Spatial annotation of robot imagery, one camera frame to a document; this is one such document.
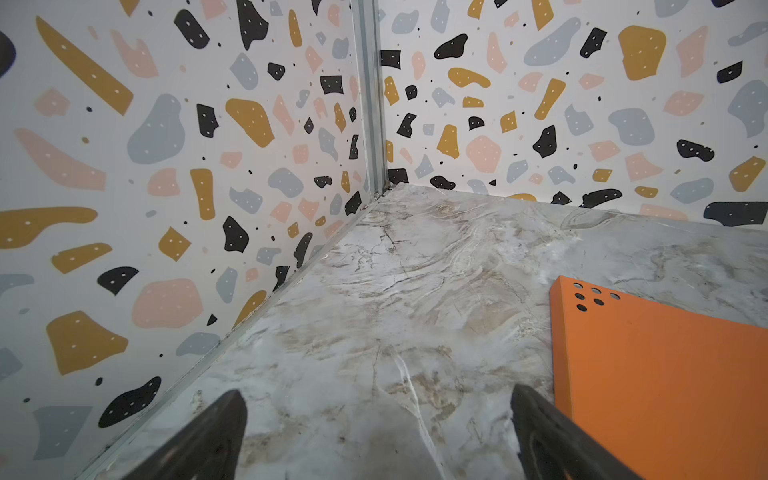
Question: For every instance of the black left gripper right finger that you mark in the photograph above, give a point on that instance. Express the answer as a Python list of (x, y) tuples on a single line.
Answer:
[(554, 447)]

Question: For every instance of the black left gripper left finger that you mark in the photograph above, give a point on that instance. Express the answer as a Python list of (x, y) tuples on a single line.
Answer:
[(208, 447)]

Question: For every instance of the aluminium corner post left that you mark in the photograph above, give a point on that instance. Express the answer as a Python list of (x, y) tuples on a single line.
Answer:
[(367, 54)]

